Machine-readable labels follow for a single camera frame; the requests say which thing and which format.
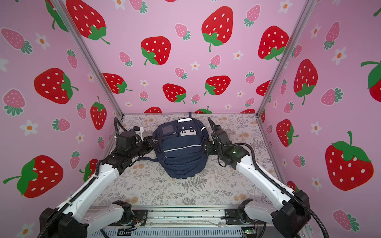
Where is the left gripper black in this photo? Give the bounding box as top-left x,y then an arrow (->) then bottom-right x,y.
129,136 -> 161,161

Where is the navy blue student backpack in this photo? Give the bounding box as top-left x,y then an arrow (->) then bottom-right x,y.
138,113 -> 209,179

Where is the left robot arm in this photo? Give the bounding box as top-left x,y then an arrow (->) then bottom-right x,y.
38,131 -> 158,238

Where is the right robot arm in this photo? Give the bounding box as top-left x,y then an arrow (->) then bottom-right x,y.
207,129 -> 312,238

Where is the floral table cloth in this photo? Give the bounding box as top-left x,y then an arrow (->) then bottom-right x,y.
94,114 -> 276,206

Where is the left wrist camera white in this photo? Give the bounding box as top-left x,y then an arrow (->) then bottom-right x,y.
132,126 -> 144,137

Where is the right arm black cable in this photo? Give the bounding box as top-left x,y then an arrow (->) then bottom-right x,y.
217,139 -> 329,238

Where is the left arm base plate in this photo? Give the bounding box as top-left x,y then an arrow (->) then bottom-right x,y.
118,209 -> 148,226

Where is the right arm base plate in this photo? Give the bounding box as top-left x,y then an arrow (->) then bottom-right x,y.
221,208 -> 264,225

